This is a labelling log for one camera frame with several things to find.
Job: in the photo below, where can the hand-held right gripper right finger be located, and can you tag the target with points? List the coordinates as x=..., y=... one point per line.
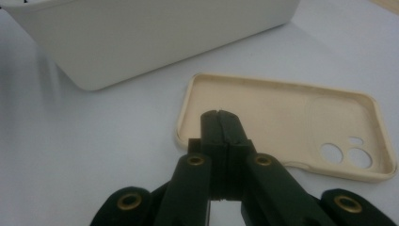
x=235, y=141

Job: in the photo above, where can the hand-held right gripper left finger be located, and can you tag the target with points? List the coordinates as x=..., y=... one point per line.
x=215, y=141

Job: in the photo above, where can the beige phone case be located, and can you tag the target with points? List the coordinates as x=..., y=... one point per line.
x=266, y=109

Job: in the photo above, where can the white plastic bin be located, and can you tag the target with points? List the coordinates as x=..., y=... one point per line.
x=141, y=40

